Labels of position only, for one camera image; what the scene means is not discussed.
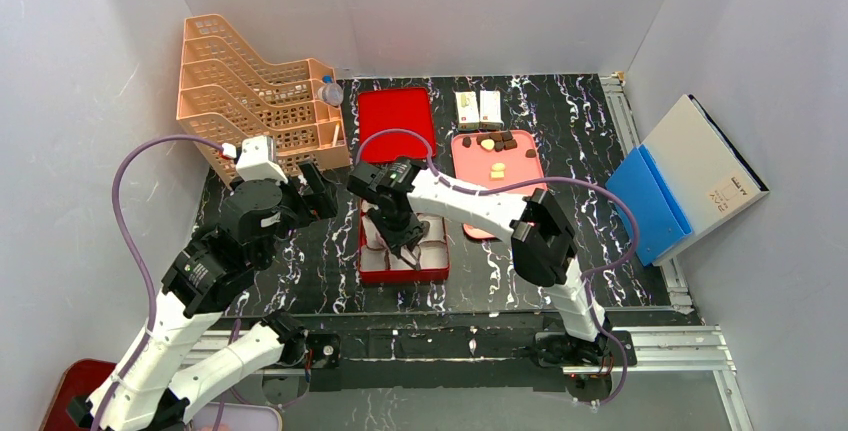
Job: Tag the pink plastic tray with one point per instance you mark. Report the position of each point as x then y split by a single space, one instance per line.
473 165

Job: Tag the aluminium rail frame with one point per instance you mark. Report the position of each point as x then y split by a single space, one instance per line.
453 355

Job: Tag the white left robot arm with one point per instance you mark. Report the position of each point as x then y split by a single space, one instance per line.
151 388

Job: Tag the white rectangular chocolate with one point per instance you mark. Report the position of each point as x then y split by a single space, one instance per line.
497 175

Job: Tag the orange plastic file rack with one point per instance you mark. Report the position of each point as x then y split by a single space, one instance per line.
228 93

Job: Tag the dark red round tin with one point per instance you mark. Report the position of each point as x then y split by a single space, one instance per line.
81 378

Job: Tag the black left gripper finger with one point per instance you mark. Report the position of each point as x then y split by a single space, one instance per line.
330 209
313 195

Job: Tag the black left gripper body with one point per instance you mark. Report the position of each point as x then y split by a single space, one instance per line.
312 192

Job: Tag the red tin lid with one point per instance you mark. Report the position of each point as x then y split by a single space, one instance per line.
396 108

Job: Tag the plastic water bottle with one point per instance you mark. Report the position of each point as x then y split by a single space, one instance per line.
331 92

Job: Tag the red chocolate box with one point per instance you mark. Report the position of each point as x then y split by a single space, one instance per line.
427 262

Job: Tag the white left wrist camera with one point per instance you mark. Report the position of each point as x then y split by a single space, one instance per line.
257 160

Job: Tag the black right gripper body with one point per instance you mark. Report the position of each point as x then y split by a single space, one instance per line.
404 237

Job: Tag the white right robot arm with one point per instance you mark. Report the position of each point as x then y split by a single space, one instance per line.
542 242

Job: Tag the white pen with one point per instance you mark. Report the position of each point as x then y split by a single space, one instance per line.
336 134

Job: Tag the blue folder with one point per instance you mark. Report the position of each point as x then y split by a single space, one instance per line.
640 185

